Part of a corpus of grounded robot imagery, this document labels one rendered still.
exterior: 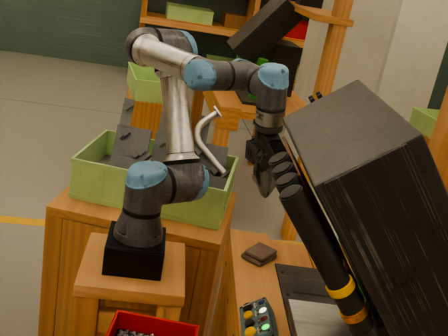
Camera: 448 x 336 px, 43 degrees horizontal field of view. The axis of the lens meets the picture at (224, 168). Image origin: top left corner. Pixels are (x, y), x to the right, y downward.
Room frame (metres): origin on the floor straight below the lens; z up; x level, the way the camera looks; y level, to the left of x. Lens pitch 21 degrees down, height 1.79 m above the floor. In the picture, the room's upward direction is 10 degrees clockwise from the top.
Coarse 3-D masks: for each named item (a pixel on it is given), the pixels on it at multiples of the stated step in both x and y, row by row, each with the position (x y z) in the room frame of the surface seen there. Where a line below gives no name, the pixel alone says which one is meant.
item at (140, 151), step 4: (120, 132) 2.24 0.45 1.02; (124, 132) 2.28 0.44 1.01; (128, 132) 2.28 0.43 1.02; (120, 136) 2.23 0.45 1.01; (124, 136) 2.27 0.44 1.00; (140, 148) 2.25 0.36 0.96; (132, 152) 2.21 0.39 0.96; (136, 152) 2.21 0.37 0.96; (140, 152) 2.24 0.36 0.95; (144, 152) 2.25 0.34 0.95; (136, 156) 2.20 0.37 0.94; (140, 156) 2.25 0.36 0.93
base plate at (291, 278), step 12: (276, 264) 1.60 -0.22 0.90; (288, 276) 1.54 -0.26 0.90; (300, 276) 1.55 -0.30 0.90; (312, 276) 1.56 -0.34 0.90; (288, 288) 1.47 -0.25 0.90; (300, 288) 1.48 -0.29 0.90; (312, 288) 1.49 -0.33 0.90; (324, 288) 1.51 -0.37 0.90; (300, 300) 1.42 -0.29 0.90; (312, 300) 1.43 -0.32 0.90; (324, 300) 1.44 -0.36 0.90; (288, 324) 1.29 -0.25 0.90
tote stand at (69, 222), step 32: (64, 192) 2.06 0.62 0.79; (64, 224) 1.91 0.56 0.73; (96, 224) 1.90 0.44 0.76; (224, 224) 2.04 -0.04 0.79; (64, 256) 1.91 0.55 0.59; (192, 256) 1.87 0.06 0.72; (64, 288) 1.91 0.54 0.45; (192, 288) 1.87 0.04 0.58; (64, 320) 1.91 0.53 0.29; (192, 320) 1.87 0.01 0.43
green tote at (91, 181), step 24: (96, 144) 2.27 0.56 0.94; (72, 168) 2.02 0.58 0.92; (96, 168) 2.01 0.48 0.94; (120, 168) 2.00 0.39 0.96; (72, 192) 2.02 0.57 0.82; (96, 192) 2.01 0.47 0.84; (120, 192) 2.00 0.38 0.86; (216, 192) 1.97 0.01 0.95; (168, 216) 1.98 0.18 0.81; (192, 216) 1.98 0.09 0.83; (216, 216) 1.97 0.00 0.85
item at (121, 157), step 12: (132, 108) 2.34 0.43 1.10; (120, 120) 2.32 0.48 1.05; (132, 132) 2.30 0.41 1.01; (144, 132) 2.30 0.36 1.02; (120, 144) 2.27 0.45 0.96; (132, 144) 2.28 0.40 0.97; (144, 144) 2.28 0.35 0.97; (120, 156) 2.25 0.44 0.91; (132, 156) 2.25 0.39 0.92; (144, 156) 2.26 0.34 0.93
